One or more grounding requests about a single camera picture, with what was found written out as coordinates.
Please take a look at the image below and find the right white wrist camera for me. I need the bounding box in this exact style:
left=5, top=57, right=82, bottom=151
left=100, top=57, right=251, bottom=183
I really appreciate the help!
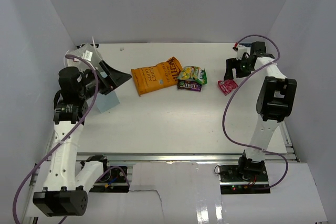
left=233, top=44, right=248, bottom=60

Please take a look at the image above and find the pink candy packet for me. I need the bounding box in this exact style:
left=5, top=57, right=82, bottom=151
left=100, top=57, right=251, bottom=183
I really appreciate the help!
left=217, top=80, right=238, bottom=95

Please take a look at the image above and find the aluminium front rail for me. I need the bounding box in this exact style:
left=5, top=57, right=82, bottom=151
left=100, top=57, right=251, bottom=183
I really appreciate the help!
left=75, top=153, right=297, bottom=163

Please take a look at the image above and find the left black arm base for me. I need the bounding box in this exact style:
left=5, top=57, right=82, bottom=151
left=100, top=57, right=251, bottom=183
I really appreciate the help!
left=90, top=166, right=131, bottom=193

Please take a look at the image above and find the orange Kettle chips bag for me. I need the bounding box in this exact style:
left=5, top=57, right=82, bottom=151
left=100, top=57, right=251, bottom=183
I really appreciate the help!
left=131, top=57, right=183, bottom=96

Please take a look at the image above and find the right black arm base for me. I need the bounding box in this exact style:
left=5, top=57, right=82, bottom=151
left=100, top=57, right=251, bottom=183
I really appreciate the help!
left=214, top=165, right=270, bottom=195

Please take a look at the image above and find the green yellow candy bag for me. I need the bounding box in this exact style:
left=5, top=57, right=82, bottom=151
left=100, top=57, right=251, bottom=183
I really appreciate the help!
left=177, top=66, right=207, bottom=85

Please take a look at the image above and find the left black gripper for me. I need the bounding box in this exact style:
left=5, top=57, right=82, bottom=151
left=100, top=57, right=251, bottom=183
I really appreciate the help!
left=78, top=60, right=131, bottom=100

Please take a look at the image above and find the brown purple M&M's packet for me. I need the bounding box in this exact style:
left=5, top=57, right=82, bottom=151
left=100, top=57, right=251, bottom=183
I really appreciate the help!
left=177, top=80, right=202, bottom=92

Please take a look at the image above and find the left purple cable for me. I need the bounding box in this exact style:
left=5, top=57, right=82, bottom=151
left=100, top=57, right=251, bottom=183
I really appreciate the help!
left=12, top=55, right=100, bottom=224

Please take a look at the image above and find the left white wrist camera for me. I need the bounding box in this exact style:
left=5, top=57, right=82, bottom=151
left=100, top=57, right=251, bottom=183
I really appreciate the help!
left=82, top=50, right=93, bottom=61

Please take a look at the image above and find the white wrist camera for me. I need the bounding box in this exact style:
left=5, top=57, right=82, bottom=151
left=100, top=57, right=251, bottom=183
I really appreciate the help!
left=82, top=50, right=93, bottom=61
left=233, top=44, right=248, bottom=60

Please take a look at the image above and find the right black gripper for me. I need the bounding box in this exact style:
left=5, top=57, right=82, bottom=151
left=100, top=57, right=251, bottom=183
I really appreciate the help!
left=225, top=57, right=255, bottom=81

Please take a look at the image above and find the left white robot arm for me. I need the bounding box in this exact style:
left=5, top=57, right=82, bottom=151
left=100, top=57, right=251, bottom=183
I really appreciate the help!
left=33, top=60, right=131, bottom=217

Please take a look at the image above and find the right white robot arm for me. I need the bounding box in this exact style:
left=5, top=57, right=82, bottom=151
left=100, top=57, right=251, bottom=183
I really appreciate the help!
left=224, top=41, right=297, bottom=182

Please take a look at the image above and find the light blue paper bag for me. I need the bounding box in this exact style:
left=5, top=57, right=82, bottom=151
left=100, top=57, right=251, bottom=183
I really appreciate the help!
left=64, top=44, right=120, bottom=113

